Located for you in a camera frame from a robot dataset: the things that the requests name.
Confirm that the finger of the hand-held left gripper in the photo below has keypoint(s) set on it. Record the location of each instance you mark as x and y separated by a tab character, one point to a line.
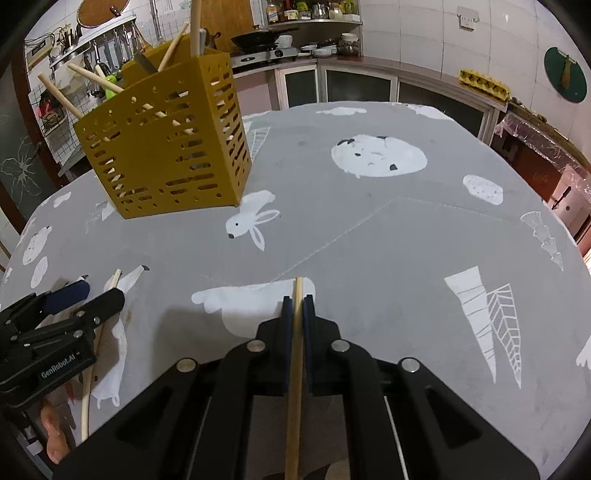
108	301
69	294

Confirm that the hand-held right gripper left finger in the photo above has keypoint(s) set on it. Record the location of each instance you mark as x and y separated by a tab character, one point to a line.
286	323

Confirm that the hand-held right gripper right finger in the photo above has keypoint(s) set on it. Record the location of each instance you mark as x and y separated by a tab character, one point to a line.
310	323

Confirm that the wooden chopstick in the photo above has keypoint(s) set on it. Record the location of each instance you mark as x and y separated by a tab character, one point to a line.
57	94
174	46
295	369
197	23
115	277
94	77

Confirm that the yellow perforated utensil holder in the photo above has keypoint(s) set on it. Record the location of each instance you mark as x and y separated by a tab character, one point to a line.
161	161

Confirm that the person's left hand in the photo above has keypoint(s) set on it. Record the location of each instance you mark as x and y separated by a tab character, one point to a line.
55	434

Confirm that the grey printed tablecloth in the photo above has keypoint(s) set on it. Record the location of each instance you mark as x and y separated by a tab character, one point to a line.
369	240

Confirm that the etched glass door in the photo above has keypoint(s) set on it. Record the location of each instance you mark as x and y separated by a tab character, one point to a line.
18	152

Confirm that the dark grey utensil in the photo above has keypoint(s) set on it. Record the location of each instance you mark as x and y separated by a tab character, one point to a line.
147	63

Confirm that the kitchen counter cabinet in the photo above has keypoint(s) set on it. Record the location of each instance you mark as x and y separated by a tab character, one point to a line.
369	85

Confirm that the tabletop gas stove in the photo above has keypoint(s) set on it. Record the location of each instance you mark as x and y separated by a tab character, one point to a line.
272	56

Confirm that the glass jar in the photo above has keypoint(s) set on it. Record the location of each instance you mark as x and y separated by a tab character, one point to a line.
349	45

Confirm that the round wooden board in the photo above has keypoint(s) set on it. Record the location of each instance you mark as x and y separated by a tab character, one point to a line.
101	11

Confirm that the black wok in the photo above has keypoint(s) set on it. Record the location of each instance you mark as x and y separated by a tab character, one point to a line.
258	39

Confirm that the plastic covered furniture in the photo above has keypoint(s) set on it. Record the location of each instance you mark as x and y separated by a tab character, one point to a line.
540	147

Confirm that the yellow egg tray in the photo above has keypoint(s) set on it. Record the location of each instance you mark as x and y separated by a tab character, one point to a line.
485	84

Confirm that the rectangular wooden cutting board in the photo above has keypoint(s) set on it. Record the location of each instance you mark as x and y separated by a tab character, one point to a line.
233	16

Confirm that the metal shelf with jars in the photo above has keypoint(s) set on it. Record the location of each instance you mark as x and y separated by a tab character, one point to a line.
314	11

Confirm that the white wall socket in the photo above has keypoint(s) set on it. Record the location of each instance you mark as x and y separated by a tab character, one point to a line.
468	18

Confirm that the green round wall decoration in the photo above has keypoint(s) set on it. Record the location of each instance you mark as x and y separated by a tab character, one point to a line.
565	74

